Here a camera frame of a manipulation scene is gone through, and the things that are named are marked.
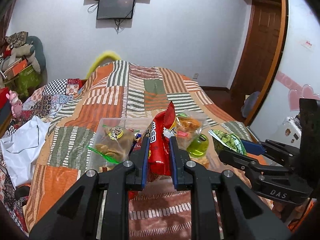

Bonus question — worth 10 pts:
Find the pile of clothes and boxes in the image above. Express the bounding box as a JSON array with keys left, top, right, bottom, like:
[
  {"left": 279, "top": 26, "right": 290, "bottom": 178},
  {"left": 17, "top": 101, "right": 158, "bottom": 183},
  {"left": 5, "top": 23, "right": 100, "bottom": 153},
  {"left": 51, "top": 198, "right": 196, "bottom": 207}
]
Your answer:
[{"left": 1, "top": 31, "right": 46, "bottom": 98}]

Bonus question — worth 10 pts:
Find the red box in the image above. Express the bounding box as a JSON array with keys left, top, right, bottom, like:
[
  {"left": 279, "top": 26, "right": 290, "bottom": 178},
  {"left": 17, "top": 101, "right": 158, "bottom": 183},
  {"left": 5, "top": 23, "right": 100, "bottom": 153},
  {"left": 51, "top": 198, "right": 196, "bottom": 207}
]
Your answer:
[{"left": 0, "top": 87, "right": 9, "bottom": 109}]

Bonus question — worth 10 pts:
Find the clear bag green label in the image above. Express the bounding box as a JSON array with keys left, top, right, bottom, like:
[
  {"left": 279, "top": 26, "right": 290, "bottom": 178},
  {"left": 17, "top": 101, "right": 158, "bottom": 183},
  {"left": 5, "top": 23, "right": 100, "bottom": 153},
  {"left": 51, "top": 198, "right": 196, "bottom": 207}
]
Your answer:
[{"left": 87, "top": 125, "right": 140, "bottom": 167}]

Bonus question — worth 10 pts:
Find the orange fried snack bag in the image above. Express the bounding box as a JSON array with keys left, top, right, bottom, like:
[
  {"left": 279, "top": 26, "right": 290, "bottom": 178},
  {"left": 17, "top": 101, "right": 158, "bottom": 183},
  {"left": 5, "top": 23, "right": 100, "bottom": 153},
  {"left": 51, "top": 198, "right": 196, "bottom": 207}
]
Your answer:
[{"left": 176, "top": 109, "right": 209, "bottom": 150}]

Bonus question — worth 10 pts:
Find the pink plush toy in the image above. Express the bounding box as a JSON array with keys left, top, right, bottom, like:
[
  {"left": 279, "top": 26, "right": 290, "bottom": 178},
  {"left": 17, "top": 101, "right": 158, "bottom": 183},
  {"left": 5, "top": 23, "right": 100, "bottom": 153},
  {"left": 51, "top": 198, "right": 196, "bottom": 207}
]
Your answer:
[{"left": 6, "top": 90, "right": 23, "bottom": 120}]

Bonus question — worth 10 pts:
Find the checkered patchwork quilt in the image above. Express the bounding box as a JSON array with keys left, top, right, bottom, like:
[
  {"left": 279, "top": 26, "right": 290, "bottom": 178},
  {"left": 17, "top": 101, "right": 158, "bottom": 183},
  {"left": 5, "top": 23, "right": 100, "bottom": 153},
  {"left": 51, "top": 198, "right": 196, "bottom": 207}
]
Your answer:
[{"left": 1, "top": 79, "right": 82, "bottom": 234}]

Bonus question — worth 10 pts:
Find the green jelly cup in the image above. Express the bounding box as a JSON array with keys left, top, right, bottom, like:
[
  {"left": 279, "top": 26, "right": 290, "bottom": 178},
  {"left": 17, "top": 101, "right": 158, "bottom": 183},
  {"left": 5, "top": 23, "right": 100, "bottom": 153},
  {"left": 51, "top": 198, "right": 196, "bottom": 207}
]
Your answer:
[{"left": 186, "top": 134, "right": 209, "bottom": 158}]

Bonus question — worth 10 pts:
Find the small black wall monitor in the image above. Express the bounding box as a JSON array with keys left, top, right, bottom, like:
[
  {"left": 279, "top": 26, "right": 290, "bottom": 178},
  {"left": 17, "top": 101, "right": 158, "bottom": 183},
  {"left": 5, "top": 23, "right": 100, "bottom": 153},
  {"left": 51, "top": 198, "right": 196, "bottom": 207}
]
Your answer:
[{"left": 97, "top": 0, "right": 136, "bottom": 20}]

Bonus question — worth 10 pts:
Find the patchwork striped bedspread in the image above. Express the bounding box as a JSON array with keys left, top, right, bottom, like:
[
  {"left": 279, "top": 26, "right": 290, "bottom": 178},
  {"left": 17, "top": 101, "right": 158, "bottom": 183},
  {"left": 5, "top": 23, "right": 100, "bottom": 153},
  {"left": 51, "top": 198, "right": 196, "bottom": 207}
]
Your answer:
[{"left": 24, "top": 60, "right": 251, "bottom": 239}]

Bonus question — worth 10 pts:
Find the wooden door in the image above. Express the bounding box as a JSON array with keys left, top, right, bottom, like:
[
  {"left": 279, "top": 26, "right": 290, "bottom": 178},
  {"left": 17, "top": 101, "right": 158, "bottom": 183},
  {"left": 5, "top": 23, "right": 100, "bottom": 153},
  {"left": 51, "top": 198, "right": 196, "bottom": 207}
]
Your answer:
[{"left": 231, "top": 0, "right": 287, "bottom": 125}]

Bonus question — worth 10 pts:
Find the blue snack packet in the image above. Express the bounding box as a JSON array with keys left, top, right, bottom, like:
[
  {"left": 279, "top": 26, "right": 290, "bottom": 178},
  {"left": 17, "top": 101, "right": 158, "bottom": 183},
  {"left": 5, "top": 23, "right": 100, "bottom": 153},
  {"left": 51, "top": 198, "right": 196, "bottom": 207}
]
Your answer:
[{"left": 132, "top": 133, "right": 143, "bottom": 151}]

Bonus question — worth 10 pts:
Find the green pea snack bag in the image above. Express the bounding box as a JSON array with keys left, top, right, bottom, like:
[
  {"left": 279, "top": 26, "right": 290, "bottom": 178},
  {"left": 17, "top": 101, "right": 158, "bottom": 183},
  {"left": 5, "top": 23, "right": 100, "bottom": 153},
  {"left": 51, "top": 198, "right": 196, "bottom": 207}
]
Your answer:
[{"left": 208, "top": 129, "right": 247, "bottom": 155}]

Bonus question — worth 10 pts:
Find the white wardrobe sliding door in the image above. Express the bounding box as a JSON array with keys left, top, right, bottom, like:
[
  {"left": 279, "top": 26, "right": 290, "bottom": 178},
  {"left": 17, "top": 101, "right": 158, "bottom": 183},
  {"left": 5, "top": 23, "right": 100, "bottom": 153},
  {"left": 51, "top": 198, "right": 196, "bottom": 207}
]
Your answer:
[{"left": 249, "top": 0, "right": 319, "bottom": 145}]

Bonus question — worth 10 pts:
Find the red snack bag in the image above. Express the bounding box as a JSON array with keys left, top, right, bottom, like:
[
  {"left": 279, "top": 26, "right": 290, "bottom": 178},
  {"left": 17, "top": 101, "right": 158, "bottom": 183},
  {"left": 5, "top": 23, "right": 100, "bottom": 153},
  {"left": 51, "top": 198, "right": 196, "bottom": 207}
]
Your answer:
[{"left": 127, "top": 101, "right": 177, "bottom": 201}]

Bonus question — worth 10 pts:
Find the white cloth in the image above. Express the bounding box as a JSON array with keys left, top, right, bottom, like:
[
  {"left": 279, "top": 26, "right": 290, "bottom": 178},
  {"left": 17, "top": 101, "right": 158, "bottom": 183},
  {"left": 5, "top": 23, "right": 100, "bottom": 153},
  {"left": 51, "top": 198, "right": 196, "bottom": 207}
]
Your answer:
[{"left": 1, "top": 116, "right": 50, "bottom": 188}]

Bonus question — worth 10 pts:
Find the clear plastic storage bin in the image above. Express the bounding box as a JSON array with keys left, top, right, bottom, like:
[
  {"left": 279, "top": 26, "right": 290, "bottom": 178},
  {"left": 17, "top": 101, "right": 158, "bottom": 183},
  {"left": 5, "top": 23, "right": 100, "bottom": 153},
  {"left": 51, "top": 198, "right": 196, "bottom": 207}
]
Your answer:
[{"left": 87, "top": 112, "right": 216, "bottom": 172}]

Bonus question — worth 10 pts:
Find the brown cookie packet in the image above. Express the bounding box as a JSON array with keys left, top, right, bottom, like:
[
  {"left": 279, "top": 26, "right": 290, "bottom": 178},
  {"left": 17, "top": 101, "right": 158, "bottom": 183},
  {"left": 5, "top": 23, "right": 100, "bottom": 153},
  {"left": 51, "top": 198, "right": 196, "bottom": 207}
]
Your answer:
[{"left": 195, "top": 156, "right": 210, "bottom": 169}]

